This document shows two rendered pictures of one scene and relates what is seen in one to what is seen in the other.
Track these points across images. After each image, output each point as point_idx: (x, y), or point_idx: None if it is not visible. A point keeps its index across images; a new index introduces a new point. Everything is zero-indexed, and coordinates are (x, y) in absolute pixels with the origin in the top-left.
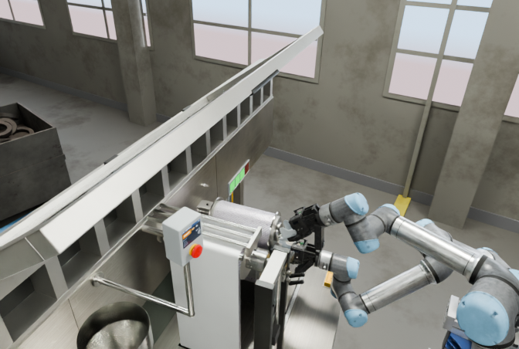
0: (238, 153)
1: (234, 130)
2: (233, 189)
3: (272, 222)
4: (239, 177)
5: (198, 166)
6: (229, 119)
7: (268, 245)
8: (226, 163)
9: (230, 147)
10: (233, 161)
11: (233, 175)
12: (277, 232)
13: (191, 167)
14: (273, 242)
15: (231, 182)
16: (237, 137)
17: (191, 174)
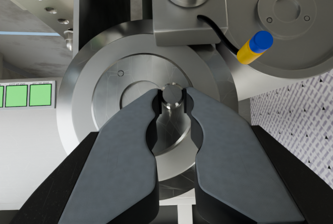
0: (4, 152)
1: (14, 209)
2: (35, 84)
3: (194, 188)
4: (4, 95)
5: (160, 204)
6: (12, 217)
7: (234, 82)
8: (57, 156)
9: (38, 184)
10: (27, 144)
11: (29, 112)
12: (186, 130)
13: (178, 212)
14: (192, 68)
15: (44, 105)
16: (5, 192)
17: (183, 200)
